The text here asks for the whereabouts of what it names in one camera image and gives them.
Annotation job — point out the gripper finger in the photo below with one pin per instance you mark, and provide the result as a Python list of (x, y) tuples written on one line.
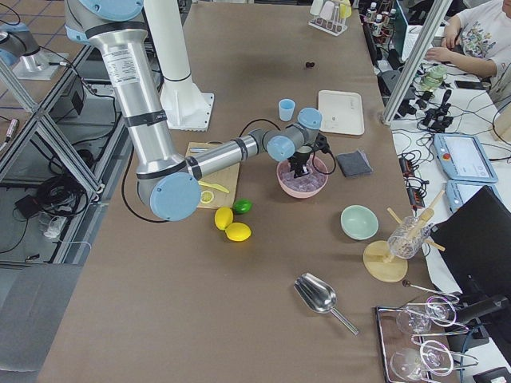
[(297, 174), (306, 170)]

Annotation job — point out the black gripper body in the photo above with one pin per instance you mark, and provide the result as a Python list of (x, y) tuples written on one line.
[(300, 160)]

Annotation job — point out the blue plastic cup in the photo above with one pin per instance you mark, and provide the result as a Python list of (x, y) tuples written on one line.
[(286, 108)]

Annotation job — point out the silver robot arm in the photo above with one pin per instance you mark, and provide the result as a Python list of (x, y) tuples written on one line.
[(21, 52), (142, 47)]

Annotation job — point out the wooden cup stand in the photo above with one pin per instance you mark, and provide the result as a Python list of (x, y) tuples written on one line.
[(377, 258)]

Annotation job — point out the metal ice scoop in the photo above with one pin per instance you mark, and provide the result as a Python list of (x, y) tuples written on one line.
[(321, 298)]

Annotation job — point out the white cup rack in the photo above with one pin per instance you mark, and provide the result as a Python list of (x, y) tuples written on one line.
[(330, 16)]

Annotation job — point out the pink bowl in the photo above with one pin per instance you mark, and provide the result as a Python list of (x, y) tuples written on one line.
[(305, 186)]

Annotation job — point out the grey folded cloth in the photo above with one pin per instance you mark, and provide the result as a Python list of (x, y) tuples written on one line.
[(354, 164)]

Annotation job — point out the green lime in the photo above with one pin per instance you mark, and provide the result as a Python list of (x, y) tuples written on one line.
[(242, 206)]

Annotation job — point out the cream rabbit tray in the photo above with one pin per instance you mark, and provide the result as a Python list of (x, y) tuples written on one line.
[(342, 112)]

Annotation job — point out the green bowl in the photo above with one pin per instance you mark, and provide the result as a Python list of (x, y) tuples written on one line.
[(359, 222)]

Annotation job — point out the yellow plastic knife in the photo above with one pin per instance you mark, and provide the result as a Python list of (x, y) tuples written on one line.
[(217, 187)]

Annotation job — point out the yellow lemon lower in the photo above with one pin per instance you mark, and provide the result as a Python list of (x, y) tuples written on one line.
[(238, 232)]

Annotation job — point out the yellow lemon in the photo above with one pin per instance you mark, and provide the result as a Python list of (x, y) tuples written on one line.
[(223, 217), (238, 232)]

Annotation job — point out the yellow lemon upper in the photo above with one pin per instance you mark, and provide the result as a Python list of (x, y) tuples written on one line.
[(223, 217)]

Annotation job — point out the lemon slice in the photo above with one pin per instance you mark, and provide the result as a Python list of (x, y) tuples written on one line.
[(207, 197)]

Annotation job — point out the clear textured glass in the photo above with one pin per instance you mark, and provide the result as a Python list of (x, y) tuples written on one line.
[(408, 238)]

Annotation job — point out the lower blue teach pendant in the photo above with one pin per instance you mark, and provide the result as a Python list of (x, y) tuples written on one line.
[(459, 192)]

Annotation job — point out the blue teach pendant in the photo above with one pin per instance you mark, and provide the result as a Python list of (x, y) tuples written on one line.
[(459, 192), (462, 157)]

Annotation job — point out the upper blue teach pendant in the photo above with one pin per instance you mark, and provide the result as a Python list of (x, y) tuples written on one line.
[(462, 157)]

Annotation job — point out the black monitor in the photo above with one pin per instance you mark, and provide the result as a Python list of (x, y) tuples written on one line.
[(476, 239)]

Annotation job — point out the upper wine glass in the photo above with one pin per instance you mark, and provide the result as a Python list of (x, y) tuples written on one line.
[(419, 318)]

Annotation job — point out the wine glass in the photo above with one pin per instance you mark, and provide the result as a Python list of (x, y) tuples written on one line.
[(430, 361), (419, 318)]

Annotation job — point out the metal glass tray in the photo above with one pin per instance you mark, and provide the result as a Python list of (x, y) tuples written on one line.
[(392, 339)]

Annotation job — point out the lower wine glass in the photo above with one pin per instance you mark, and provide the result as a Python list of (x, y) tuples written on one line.
[(430, 361)]

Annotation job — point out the person in white shirt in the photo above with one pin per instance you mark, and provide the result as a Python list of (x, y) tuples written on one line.
[(477, 41)]

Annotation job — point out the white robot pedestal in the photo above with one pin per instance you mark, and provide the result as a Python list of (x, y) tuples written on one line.
[(186, 107)]

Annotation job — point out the aluminium frame post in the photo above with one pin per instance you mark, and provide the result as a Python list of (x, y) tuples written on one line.
[(435, 16)]

